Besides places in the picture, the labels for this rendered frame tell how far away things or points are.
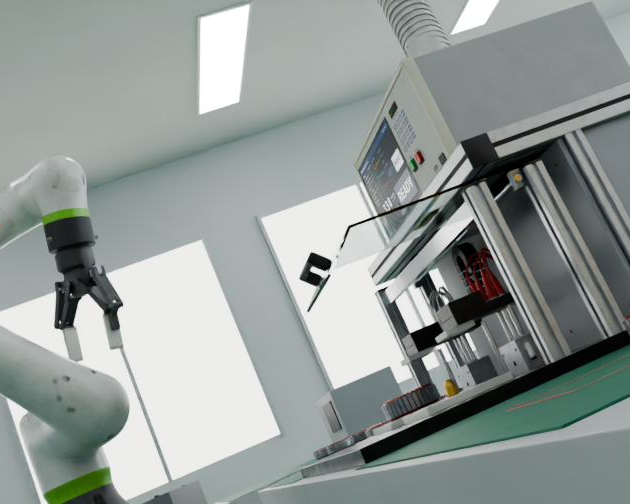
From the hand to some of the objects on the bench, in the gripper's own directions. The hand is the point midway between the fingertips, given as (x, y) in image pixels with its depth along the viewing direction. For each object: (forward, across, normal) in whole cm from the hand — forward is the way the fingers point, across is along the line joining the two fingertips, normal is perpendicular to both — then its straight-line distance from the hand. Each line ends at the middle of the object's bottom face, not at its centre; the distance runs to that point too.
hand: (95, 349), depth 157 cm
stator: (+27, -47, -34) cm, 64 cm away
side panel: (+18, -106, -36) cm, 114 cm away
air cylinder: (+22, -74, -29) cm, 83 cm away
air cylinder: (+26, -56, -45) cm, 76 cm away
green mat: (+16, -120, -3) cm, 121 cm away
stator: (+19, -103, -12) cm, 106 cm away
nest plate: (+24, -65, -18) cm, 72 cm away
